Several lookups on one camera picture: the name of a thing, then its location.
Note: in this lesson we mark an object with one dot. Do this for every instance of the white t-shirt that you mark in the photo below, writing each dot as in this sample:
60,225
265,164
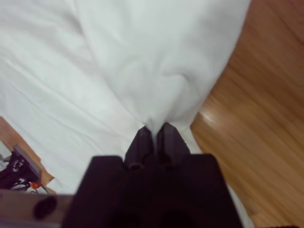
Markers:
95,71

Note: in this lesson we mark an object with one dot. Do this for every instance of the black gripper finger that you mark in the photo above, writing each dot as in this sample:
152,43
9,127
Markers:
140,147
171,145

